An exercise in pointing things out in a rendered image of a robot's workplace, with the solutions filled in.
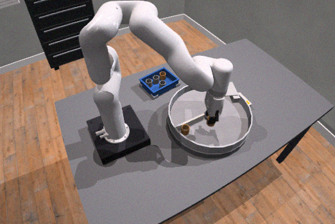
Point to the blue open-top crate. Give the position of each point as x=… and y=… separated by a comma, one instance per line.
x=171, y=81

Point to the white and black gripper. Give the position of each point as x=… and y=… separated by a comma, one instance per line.
x=214, y=106

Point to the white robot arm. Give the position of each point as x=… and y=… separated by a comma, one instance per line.
x=200, y=73

